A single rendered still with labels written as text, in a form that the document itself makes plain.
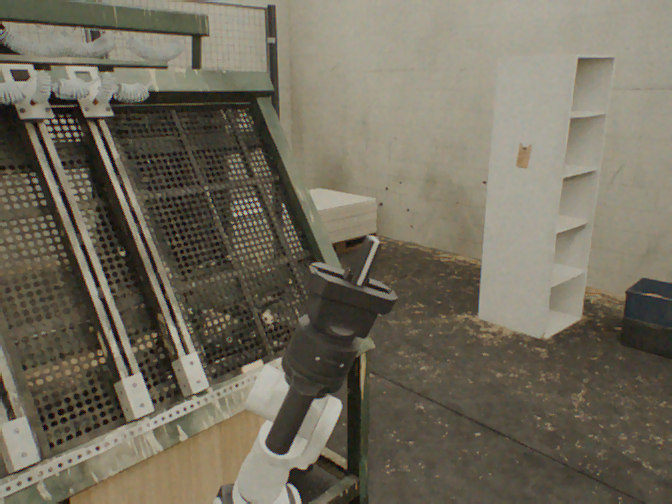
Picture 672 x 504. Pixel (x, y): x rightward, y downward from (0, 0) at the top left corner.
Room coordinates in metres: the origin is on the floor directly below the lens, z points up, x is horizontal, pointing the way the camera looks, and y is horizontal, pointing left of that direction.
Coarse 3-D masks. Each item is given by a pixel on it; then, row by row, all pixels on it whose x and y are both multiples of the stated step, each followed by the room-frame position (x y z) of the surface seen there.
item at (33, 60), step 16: (32, 64) 1.92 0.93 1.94; (48, 64) 1.95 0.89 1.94; (64, 64) 1.98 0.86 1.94; (80, 64) 2.02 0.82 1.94; (96, 64) 2.05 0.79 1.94; (112, 64) 2.09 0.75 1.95; (128, 64) 2.13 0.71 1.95; (144, 64) 2.17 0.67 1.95; (160, 64) 2.21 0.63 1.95; (64, 80) 1.99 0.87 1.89; (80, 80) 2.03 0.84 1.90; (96, 80) 2.08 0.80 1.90; (16, 96) 1.87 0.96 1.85; (64, 96) 1.98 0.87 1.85; (80, 96) 2.02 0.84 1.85; (128, 96) 2.13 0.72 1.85
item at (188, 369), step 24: (72, 72) 2.15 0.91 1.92; (96, 72) 2.21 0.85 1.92; (96, 96) 2.09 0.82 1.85; (96, 120) 2.14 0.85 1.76; (96, 144) 2.09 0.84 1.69; (120, 168) 2.08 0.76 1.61; (120, 192) 2.03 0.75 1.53; (120, 216) 2.01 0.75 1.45; (144, 240) 1.99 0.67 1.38; (144, 264) 1.92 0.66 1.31; (144, 288) 1.93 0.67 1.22; (168, 288) 1.91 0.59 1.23; (168, 312) 1.86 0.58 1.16; (168, 336) 1.84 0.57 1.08; (192, 360) 1.81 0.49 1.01; (192, 384) 1.76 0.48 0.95
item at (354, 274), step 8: (368, 240) 0.71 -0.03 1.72; (360, 248) 0.72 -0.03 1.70; (368, 248) 0.70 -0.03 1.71; (360, 256) 0.71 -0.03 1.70; (368, 256) 0.70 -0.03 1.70; (352, 264) 0.72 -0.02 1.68; (360, 264) 0.70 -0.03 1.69; (344, 272) 0.72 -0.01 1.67; (352, 272) 0.71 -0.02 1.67; (360, 272) 0.70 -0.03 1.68; (352, 280) 0.70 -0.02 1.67; (360, 280) 0.70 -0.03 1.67
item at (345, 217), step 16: (320, 192) 7.40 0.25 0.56; (336, 192) 7.40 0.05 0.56; (320, 208) 6.42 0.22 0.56; (336, 208) 6.51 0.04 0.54; (352, 208) 6.69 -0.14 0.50; (368, 208) 6.87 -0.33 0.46; (256, 224) 5.75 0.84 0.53; (336, 224) 6.51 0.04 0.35; (352, 224) 6.70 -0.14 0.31; (368, 224) 6.88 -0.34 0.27; (240, 240) 5.61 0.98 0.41; (288, 240) 6.03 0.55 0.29; (336, 240) 6.51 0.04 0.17; (240, 256) 5.61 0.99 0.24
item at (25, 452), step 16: (0, 352) 1.52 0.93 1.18; (0, 368) 1.50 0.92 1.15; (0, 384) 1.48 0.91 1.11; (0, 400) 1.45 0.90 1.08; (16, 400) 1.47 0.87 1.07; (0, 416) 1.43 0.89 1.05; (16, 416) 1.45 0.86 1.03; (0, 432) 1.41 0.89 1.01; (16, 432) 1.42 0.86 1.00; (0, 448) 1.43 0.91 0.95; (16, 448) 1.40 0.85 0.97; (32, 448) 1.42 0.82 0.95; (16, 464) 1.38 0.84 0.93
